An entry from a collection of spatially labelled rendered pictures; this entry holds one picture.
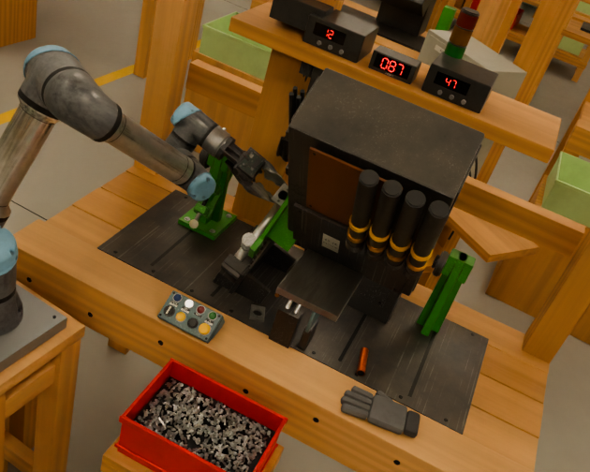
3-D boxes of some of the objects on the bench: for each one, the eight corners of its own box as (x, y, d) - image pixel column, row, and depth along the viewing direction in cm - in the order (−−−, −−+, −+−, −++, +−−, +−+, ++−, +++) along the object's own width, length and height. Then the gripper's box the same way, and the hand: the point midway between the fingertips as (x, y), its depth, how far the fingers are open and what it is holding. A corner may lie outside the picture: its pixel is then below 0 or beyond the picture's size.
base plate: (460, 439, 171) (463, 434, 170) (95, 253, 192) (96, 247, 191) (486, 343, 205) (489, 338, 204) (174, 194, 226) (175, 188, 225)
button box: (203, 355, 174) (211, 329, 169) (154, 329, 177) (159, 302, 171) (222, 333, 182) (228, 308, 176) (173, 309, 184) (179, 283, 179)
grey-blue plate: (302, 351, 179) (317, 313, 171) (296, 348, 179) (310, 309, 171) (316, 331, 187) (331, 293, 179) (309, 328, 187) (323, 290, 179)
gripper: (210, 157, 175) (274, 210, 175) (236, 125, 177) (301, 178, 177) (210, 165, 183) (272, 214, 183) (236, 135, 185) (297, 184, 185)
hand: (281, 195), depth 183 cm, fingers closed on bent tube, 3 cm apart
